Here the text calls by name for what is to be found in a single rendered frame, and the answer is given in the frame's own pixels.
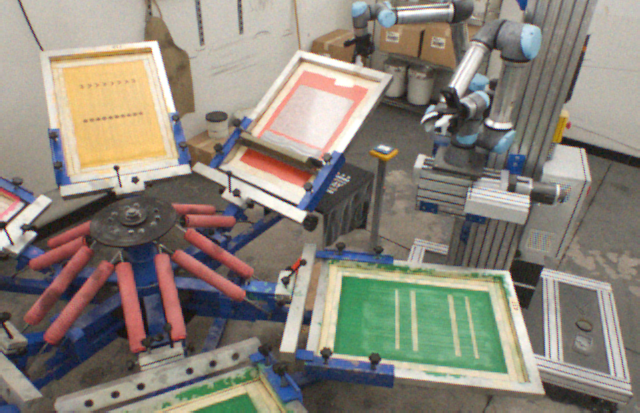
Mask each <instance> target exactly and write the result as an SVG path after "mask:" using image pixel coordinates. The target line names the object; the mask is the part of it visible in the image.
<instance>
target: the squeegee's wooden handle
mask: <svg viewBox="0 0 640 413"><path fill-rule="evenodd" d="M240 138H241V139H242V141H243V142H246V143H247V145H248V146H254V147H256V148H259V149H261V150H263V151H266V152H268V153H271V154H273V155H276V156H277V157H279V158H282V159H284V160H287V161H289V162H292V163H294V164H296V165H299V166H301V167H305V166H306V167H308V168H310V169H312V168H313V164H312V161H311V160H310V158H308V157H306V156H303V155H301V154H298V153H296V152H293V151H291V150H288V149H286V148H283V147H281V146H276V145H274V144H272V143H269V142H267V141H264V140H262V139H259V138H257V137H254V136H252V135H249V134H247V133H244V132H242V133H241V135H240Z"/></svg>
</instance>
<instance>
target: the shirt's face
mask: <svg viewBox="0 0 640 413"><path fill-rule="evenodd" d="M339 172H340V173H342V174H345V175H347V176H349V177H351V178H353V179H352V180H350V181H349V182H348V183H346V184H344V185H343V186H342V187H340V188H339V189H338V190H336V191H335V192H333V193H332V194H331V193H328V192H325V193H324V195H323V196H322V198H321V200H320V201H319V203H318V204H317V206H316V207H315V209H316V210H319V211H321V212H323V213H325V212H326V211H327V210H328V209H329V208H331V207H332V206H333V205H335V204H336V203H337V202H339V201H340V200H341V199H343V198H344V197H345V196H346V195H348V193H349V192H351V191H352V190H353V189H355V188H356V187H357V186H359V185H360V184H361V183H364V182H365V181H366V180H368V179H369V178H370V177H372V176H373V175H374V173H372V172H369V171H366V170H364V169H361V168H359V167H356V166H353V165H351V164H348V163H347V162H345V163H344V165H343V166H342V168H341V170H340V171H339Z"/></svg>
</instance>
